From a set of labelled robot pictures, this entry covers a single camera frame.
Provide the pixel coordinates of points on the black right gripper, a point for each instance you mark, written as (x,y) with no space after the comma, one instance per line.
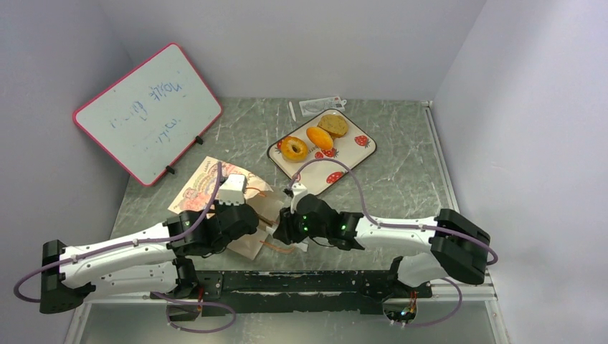
(283,227)

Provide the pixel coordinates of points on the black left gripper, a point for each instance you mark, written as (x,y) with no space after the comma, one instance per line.
(219,207)

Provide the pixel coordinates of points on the white paper bag orange handles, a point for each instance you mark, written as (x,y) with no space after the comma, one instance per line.
(264,199)

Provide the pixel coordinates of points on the ring doughnut fake bread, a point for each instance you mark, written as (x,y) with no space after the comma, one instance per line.
(293,149)

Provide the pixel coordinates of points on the orange fake bread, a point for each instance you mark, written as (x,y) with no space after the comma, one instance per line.
(320,138)

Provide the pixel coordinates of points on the yellow fake bread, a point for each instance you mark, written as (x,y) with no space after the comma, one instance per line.
(335,125)

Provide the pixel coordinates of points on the metal tongs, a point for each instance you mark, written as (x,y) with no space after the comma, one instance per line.
(270,227)

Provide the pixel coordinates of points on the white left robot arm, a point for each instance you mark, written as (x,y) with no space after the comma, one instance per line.
(157,259)

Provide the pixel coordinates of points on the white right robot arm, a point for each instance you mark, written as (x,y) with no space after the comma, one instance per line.
(445,245)

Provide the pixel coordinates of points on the strawberry pattern tray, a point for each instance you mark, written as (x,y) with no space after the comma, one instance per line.
(352,149)

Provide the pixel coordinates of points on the clear plastic package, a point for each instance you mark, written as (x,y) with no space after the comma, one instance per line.
(310,108)

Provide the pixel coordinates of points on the white pen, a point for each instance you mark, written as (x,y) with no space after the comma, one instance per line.
(292,111)

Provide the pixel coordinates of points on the pink framed whiteboard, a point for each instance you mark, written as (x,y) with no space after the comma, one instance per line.
(150,117)

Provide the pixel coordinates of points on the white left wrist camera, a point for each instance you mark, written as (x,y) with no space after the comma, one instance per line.
(231,192)

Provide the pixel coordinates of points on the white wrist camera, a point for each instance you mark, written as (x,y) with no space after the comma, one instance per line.
(295,192)
(231,192)

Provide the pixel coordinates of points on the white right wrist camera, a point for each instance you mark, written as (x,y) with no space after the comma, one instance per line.
(295,192)

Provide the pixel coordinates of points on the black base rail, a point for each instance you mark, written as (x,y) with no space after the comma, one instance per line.
(364,291)

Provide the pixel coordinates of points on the aluminium frame rail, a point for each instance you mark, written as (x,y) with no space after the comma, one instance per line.
(473,293)

